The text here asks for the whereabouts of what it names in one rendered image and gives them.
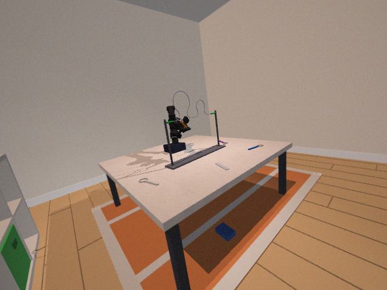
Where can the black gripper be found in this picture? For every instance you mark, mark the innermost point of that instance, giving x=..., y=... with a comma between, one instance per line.
x=181, y=128

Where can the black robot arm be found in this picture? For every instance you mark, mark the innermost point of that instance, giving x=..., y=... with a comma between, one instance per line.
x=171, y=110

